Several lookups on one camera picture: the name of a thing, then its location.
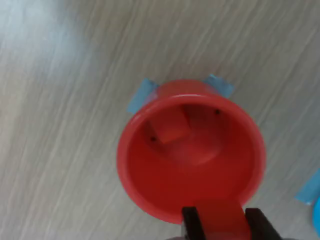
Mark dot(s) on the red cube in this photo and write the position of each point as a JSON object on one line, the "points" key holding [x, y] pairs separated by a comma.
{"points": [[171, 131], [222, 222]]}

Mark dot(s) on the blue plastic bin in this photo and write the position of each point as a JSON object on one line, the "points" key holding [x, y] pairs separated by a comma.
{"points": [[317, 215]]}

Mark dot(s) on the red plastic bin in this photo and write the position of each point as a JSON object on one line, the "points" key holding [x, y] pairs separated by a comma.
{"points": [[162, 180]]}

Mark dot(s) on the blue tape strip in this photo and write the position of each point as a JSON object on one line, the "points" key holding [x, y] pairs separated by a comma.
{"points": [[221, 85], [142, 93], [308, 190]]}

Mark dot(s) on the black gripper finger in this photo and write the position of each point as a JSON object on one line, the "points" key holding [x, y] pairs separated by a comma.
{"points": [[262, 226], [192, 225]]}

